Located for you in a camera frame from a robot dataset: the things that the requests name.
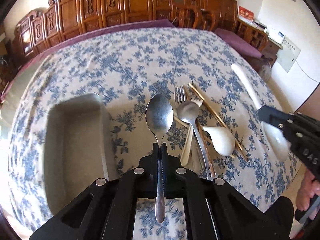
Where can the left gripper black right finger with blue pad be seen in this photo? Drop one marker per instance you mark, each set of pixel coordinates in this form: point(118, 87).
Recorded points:
point(215, 209)

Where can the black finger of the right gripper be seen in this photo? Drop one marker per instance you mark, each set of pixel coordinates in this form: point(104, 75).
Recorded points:
point(274, 117)

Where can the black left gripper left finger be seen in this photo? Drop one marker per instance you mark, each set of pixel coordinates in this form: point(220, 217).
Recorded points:
point(105, 209)

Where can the white ceramic soup spoon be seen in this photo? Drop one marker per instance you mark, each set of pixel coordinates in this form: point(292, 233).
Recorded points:
point(222, 139)

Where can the large steel spoon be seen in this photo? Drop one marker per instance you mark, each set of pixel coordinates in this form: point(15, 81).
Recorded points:
point(159, 118)

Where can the dark brown chopstick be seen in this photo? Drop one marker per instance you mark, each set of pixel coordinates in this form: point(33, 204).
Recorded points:
point(206, 148)

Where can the steel spoon cutout handle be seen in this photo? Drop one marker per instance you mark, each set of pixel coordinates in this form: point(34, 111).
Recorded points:
point(202, 149)

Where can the person's right hand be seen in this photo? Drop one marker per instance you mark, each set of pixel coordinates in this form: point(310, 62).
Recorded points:
point(308, 189)

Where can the white plastic bag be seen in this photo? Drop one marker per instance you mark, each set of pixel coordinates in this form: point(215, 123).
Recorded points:
point(265, 71)

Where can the wooden side table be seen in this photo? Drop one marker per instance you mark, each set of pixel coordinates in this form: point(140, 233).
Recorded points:
point(270, 46)

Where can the grey metal rectangular tray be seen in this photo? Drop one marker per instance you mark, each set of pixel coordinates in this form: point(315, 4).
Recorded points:
point(76, 149)

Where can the purple armchair cushion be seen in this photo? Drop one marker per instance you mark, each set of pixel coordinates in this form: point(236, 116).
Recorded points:
point(237, 43)

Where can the white telephone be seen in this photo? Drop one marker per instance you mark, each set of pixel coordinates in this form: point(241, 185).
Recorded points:
point(276, 36)

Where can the steel fork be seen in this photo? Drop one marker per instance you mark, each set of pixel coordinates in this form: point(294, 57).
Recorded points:
point(194, 157)

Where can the red greeting card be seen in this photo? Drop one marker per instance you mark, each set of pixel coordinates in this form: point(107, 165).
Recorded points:
point(245, 15)

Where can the carved wooden armchair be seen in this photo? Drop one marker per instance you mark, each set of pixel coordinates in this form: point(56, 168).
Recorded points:
point(225, 12)

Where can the blue floral tablecloth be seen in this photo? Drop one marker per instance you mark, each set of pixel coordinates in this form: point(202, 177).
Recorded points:
point(126, 69)

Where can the purple sofa cushion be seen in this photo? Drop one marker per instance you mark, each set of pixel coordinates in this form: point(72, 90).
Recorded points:
point(163, 23)

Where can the carved wooden long sofa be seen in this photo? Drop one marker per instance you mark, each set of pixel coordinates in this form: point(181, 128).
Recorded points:
point(65, 19)

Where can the white wall distribution box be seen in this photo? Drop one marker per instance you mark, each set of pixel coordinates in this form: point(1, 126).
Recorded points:
point(288, 54)

